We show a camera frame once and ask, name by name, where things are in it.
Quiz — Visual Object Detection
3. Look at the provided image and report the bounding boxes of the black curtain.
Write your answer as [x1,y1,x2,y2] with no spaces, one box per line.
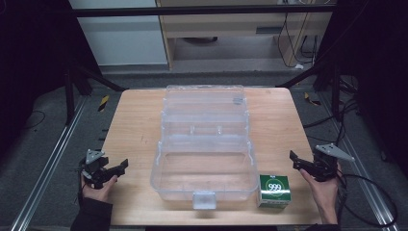
[316,0,408,179]
[0,0,104,162]

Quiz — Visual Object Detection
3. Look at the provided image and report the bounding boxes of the yellow and black tape strip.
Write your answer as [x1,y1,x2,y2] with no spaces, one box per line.
[303,91,322,107]

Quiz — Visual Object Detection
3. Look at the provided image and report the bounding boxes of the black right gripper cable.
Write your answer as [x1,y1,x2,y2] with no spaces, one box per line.
[335,169,399,228]

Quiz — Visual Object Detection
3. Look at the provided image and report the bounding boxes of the black floor cables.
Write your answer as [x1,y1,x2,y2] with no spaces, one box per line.
[302,75,365,146]

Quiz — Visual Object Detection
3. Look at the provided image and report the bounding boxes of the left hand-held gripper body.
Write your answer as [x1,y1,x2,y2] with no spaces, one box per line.
[79,148,112,191]

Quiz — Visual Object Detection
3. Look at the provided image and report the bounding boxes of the person's left hand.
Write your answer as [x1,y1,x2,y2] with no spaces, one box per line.
[80,172,119,204]

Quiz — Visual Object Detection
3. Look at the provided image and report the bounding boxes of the green and white carton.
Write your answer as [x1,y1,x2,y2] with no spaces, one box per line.
[256,173,293,210]

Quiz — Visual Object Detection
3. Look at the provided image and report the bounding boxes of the yellow-handled tool on floor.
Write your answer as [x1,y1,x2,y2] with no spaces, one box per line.
[97,94,111,113]

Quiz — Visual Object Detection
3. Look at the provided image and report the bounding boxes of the aluminium floor rail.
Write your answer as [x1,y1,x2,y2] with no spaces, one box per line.
[319,91,401,231]
[9,95,89,231]

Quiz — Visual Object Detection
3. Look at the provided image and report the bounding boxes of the person's right hand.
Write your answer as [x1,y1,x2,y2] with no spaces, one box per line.
[299,163,343,225]

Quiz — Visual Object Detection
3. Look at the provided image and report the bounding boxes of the clear plastic storage box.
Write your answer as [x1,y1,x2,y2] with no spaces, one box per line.
[149,84,260,211]

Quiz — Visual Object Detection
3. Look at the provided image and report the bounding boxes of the thin black floor cable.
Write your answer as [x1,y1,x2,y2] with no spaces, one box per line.
[22,110,46,131]

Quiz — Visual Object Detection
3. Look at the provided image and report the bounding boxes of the black metal stand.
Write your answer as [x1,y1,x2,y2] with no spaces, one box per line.
[63,63,127,127]
[274,63,343,122]

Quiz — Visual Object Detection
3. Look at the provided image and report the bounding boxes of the light wooden desk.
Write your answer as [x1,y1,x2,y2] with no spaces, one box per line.
[155,0,333,70]

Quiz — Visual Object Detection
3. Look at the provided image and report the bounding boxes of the black horizontal frame bar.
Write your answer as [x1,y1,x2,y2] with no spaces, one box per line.
[70,4,337,18]

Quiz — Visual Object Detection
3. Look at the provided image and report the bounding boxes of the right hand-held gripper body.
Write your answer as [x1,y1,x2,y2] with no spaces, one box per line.
[311,142,356,183]

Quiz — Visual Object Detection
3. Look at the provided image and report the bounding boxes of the white cabinet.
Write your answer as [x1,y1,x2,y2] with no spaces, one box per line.
[68,0,169,67]

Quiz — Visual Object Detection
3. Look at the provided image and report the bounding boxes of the black cables under desk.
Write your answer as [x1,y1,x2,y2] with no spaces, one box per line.
[276,12,319,69]

